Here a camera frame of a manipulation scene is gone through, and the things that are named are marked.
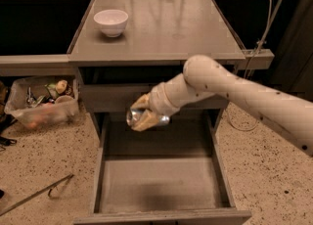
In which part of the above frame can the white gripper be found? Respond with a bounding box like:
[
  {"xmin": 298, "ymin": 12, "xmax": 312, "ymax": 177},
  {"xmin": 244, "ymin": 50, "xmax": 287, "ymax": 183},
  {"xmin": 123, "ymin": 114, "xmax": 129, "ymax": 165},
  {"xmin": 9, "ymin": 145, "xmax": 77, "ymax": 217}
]
[{"xmin": 131, "ymin": 82, "xmax": 182, "ymax": 132}]

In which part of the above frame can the silver blue redbull can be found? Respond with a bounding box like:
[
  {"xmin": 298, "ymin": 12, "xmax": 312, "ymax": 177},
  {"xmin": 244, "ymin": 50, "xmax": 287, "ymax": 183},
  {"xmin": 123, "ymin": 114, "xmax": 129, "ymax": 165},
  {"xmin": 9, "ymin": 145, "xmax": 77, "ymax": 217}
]
[{"xmin": 126, "ymin": 109, "xmax": 170, "ymax": 129}]

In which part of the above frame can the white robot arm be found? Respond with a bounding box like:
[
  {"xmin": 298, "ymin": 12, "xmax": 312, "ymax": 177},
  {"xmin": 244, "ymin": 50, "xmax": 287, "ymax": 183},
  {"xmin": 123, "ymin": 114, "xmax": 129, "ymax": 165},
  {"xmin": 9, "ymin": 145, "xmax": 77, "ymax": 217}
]
[{"xmin": 126, "ymin": 55, "xmax": 313, "ymax": 157}]

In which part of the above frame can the grey upper drawer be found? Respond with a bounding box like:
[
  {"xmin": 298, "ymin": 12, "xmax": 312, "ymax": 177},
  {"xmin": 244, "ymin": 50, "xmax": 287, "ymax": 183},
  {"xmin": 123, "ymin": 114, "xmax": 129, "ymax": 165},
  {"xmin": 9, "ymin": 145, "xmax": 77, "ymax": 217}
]
[{"xmin": 79, "ymin": 81, "xmax": 237, "ymax": 113}]

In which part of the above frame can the grey drawer cabinet counter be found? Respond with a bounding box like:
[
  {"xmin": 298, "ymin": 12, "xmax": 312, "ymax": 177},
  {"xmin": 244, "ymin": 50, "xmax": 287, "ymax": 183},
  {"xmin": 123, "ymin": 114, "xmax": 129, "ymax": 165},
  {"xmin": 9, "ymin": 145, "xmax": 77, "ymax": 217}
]
[{"xmin": 69, "ymin": 0, "xmax": 245, "ymax": 132}]

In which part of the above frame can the open grey middle drawer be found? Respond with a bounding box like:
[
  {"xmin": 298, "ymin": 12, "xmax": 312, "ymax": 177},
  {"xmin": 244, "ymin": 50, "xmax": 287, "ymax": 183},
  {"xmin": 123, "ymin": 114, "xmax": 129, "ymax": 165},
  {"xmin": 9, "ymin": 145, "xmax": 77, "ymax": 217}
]
[{"xmin": 73, "ymin": 111, "xmax": 251, "ymax": 225}]

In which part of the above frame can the white ceramic bowl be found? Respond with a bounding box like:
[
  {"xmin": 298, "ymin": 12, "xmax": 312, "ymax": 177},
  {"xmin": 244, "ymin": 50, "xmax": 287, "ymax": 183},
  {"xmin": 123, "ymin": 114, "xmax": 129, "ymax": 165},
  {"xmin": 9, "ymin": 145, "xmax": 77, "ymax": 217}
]
[{"xmin": 94, "ymin": 9, "xmax": 129, "ymax": 37}]

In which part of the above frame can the clear plastic bin with items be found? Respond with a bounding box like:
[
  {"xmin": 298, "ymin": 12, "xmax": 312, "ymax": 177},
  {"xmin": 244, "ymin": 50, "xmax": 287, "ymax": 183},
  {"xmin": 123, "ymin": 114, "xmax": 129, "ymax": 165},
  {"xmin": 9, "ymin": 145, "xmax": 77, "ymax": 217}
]
[{"xmin": 4, "ymin": 75, "xmax": 79, "ymax": 129}]

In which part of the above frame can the metal rod on floor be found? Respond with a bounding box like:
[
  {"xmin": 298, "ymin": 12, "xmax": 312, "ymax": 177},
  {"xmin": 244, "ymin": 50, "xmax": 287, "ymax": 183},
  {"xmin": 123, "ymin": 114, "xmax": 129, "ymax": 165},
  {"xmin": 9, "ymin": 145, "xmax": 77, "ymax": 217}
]
[{"xmin": 0, "ymin": 173, "xmax": 73, "ymax": 216}]

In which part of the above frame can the dark cabinet on wheels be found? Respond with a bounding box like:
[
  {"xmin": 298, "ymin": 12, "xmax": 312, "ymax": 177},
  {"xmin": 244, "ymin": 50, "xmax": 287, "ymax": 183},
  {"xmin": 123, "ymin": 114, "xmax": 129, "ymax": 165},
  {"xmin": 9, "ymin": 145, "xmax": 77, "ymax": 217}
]
[{"xmin": 264, "ymin": 0, "xmax": 313, "ymax": 101}]

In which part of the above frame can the white cable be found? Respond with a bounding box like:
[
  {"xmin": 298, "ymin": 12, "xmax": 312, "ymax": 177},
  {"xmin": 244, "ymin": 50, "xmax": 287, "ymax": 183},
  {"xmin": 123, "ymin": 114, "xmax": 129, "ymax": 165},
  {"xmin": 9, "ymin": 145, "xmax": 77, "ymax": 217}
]
[{"xmin": 226, "ymin": 0, "xmax": 274, "ymax": 133}]

